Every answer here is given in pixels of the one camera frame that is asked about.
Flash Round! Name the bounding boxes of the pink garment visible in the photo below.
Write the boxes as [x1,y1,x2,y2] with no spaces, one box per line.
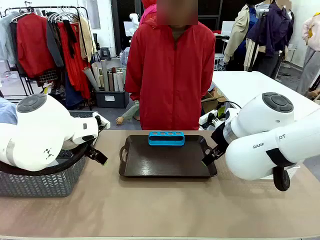
[139,0,158,26]

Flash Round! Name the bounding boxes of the mannequin arm green sleeve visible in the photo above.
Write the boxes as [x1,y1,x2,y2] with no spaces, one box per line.
[115,99,141,126]

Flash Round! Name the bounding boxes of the dark gray storage box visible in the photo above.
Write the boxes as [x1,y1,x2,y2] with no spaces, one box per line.
[94,90,130,109]

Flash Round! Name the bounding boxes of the black scarf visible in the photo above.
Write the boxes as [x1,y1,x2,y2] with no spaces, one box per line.
[62,19,78,59]

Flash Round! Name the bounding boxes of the brown paper roll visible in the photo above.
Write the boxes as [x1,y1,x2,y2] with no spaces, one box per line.
[107,71,115,92]

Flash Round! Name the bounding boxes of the black clothes rack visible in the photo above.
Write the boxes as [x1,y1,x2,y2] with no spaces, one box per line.
[4,6,92,111]

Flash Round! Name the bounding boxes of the person in red jacket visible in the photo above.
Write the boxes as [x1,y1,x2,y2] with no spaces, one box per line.
[124,0,216,131]

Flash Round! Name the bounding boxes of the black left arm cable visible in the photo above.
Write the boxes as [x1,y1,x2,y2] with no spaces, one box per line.
[0,139,98,174]

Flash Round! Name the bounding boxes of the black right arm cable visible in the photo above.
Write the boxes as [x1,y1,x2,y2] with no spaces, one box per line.
[265,148,301,192]

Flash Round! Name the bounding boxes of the red jacket on hanger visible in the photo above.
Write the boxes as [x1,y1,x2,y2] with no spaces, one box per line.
[16,13,56,79]

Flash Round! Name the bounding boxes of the wire grid panel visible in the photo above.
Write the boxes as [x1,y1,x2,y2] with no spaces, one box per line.
[37,69,59,87]

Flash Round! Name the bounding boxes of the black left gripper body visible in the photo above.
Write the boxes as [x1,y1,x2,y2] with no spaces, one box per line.
[63,139,97,156]

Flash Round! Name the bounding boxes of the red dress on hanger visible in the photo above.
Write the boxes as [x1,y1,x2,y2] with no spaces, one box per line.
[57,22,91,100]

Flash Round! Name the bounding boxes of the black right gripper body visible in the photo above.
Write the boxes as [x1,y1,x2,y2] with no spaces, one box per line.
[211,122,231,152]

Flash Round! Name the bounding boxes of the cardboard box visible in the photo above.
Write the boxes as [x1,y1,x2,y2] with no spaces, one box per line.
[201,91,227,115]

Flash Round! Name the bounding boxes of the cream paper roll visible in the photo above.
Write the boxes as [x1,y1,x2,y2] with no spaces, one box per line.
[91,62,102,88]

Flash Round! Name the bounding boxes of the blue test tube rack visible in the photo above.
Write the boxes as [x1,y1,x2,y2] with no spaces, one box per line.
[148,130,186,147]

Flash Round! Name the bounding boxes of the white paper roll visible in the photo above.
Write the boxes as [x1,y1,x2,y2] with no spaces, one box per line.
[112,72,120,92]
[117,70,125,92]

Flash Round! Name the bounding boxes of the light blue shirt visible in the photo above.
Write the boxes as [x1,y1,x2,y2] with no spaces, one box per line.
[0,96,18,125]

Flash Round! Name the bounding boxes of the large gray plastic basket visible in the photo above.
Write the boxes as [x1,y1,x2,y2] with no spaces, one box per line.
[0,147,89,198]

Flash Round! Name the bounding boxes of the lime green chair part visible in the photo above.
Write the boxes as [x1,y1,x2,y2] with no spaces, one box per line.
[216,104,227,118]

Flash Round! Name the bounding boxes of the gray hoodie on hanger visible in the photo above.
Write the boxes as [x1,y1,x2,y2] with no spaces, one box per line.
[0,11,18,66]

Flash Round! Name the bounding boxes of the tilted gray paper roll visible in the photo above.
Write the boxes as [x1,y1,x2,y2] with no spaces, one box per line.
[82,66,100,92]

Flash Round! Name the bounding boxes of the dark brown serving tray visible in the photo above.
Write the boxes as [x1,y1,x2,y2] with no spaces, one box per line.
[119,134,218,179]

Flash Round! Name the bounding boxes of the dark gray jacket on hanger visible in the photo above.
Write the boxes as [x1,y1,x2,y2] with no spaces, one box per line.
[46,21,65,69]

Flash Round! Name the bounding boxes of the white table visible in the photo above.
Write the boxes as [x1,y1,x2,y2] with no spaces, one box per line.
[211,70,320,111]

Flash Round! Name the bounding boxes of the beige garment on hanger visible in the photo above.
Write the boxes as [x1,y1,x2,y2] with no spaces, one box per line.
[78,16,97,63]

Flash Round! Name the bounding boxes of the navy trousers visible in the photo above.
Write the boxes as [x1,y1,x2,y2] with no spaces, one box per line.
[64,72,85,109]

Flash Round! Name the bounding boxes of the white power strip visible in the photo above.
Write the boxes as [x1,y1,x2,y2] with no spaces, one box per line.
[198,109,227,131]

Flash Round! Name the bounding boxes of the tall gray paper roll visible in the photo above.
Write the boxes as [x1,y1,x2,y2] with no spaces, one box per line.
[100,59,110,92]

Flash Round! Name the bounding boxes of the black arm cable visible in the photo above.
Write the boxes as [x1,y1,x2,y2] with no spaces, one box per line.
[265,148,301,192]
[0,139,98,174]

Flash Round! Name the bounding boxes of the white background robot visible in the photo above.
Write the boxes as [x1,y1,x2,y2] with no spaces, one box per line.
[129,12,141,37]

